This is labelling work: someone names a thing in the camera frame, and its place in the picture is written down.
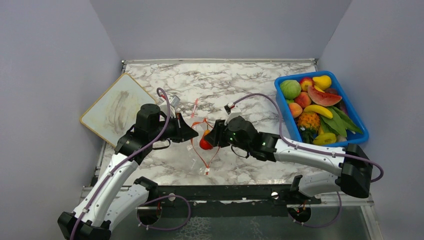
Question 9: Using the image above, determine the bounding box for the pink peach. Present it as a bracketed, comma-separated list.
[294, 91, 312, 109]

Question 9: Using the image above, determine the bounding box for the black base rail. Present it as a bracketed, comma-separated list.
[137, 184, 321, 223]

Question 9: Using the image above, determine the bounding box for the blue plastic bin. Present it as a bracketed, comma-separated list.
[274, 70, 369, 147]

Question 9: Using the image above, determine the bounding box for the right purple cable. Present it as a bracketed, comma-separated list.
[231, 93, 384, 230]

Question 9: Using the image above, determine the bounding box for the small orange peach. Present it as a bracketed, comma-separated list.
[288, 102, 303, 119]

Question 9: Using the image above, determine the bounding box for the watermelon slice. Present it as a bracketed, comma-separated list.
[307, 86, 343, 107]

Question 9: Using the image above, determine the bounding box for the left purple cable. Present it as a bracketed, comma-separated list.
[69, 87, 192, 240]

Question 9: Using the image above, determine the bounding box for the red tomato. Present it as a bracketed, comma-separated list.
[199, 129, 214, 150]

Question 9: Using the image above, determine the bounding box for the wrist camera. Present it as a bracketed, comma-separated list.
[159, 95, 180, 118]
[224, 102, 241, 125]

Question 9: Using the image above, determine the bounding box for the green leafy vegetable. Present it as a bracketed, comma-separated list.
[320, 106, 363, 138]

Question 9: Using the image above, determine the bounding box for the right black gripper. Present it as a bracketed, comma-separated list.
[205, 118, 251, 153]

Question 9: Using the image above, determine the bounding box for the wood framed whiteboard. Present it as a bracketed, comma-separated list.
[79, 73, 157, 147]

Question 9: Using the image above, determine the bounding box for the orange spiky pineapple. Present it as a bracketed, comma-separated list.
[296, 111, 321, 144]

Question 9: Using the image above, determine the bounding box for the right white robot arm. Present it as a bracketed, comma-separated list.
[204, 116, 373, 204]

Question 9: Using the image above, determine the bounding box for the yellow pear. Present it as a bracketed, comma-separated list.
[312, 75, 332, 91]

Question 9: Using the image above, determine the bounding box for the yellow banana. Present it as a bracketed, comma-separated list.
[303, 104, 334, 119]

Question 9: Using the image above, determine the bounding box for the purple cable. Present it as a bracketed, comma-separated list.
[69, 87, 192, 240]
[231, 93, 384, 230]

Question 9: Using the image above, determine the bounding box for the red white pen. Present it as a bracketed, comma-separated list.
[190, 98, 199, 119]

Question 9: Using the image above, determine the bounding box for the yellow bell pepper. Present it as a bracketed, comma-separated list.
[312, 132, 337, 146]

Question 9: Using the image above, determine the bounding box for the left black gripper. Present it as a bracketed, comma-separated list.
[150, 112, 199, 143]

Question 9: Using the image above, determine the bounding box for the clear orange zip top bag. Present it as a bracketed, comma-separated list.
[187, 116, 221, 176]

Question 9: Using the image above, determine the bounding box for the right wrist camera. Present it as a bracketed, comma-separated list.
[224, 102, 241, 125]

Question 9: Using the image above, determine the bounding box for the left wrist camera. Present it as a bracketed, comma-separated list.
[159, 95, 180, 118]

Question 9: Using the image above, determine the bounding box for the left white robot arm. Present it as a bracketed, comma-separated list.
[57, 103, 199, 240]

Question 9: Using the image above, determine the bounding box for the green cabbage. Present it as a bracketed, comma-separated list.
[279, 79, 302, 100]

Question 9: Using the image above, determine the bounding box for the red yellow apple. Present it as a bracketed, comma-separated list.
[299, 77, 315, 92]

